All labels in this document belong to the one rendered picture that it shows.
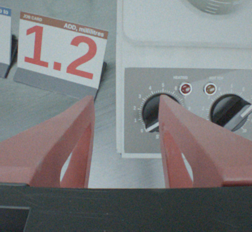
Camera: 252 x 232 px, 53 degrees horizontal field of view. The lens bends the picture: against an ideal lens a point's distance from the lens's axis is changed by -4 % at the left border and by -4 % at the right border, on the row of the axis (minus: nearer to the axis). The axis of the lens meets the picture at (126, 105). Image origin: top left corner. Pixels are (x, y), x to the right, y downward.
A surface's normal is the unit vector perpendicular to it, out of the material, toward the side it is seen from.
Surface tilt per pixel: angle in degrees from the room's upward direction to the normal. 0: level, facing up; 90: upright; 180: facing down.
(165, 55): 30
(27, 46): 40
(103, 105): 0
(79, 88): 0
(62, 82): 0
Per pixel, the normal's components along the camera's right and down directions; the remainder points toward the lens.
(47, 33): -0.18, 0.40
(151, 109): 0.00, 0.26
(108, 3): 0.00, -0.25
